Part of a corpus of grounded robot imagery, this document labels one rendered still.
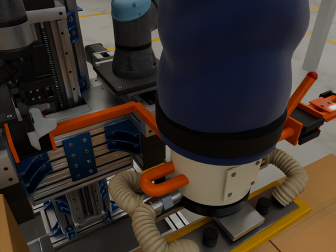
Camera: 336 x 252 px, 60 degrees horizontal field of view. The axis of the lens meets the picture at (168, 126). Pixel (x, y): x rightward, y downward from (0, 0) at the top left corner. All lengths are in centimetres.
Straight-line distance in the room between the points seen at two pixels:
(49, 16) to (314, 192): 115
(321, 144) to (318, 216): 139
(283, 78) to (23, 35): 43
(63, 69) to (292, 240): 95
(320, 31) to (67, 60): 310
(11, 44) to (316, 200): 116
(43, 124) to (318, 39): 336
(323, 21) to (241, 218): 320
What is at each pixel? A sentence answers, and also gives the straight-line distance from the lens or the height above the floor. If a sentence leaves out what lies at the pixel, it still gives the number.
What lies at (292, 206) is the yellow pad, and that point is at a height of 95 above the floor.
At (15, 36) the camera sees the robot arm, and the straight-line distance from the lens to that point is 58.
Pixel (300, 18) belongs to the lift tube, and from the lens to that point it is 40.
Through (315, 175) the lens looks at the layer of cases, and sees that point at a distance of 143.
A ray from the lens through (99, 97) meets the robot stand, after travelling 104.
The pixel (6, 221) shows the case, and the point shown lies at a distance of 70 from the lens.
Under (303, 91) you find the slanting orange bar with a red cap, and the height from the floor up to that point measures 114.
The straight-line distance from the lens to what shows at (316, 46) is 374.
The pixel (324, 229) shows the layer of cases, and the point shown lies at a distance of 124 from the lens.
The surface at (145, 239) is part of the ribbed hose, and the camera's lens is 52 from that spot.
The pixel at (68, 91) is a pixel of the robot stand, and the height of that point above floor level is 99.
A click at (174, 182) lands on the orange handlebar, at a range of 53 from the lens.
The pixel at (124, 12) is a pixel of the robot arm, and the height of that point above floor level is 124.
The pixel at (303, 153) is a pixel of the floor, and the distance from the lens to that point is 244.
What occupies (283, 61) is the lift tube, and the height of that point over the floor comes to 129.
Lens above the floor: 145
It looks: 35 degrees down
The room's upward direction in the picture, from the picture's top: straight up
